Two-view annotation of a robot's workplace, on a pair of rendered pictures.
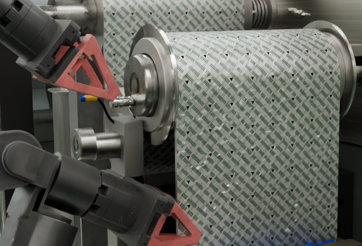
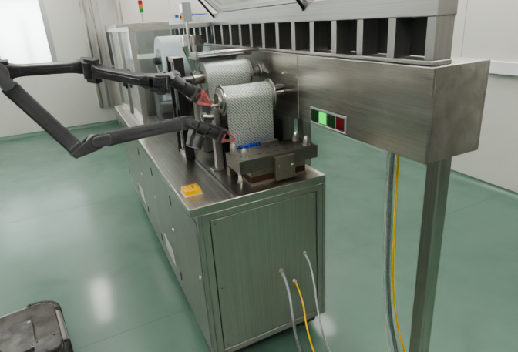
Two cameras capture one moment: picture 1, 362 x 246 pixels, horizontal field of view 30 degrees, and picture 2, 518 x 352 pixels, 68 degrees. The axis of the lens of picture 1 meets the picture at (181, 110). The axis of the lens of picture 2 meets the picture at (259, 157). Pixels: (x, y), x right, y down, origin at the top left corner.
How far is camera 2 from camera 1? 101 cm
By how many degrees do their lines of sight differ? 12
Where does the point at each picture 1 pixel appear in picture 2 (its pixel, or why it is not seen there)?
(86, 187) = (205, 128)
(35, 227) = (194, 138)
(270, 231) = (254, 137)
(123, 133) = (214, 113)
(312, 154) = (265, 116)
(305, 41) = (262, 86)
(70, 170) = (201, 124)
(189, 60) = (230, 95)
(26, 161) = (191, 122)
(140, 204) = (219, 132)
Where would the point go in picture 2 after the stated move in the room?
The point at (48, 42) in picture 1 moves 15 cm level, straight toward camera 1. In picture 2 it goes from (193, 92) to (195, 98)
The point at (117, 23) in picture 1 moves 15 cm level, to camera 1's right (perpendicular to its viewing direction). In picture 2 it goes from (211, 80) to (241, 78)
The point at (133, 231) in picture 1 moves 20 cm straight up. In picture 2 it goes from (217, 138) to (213, 94)
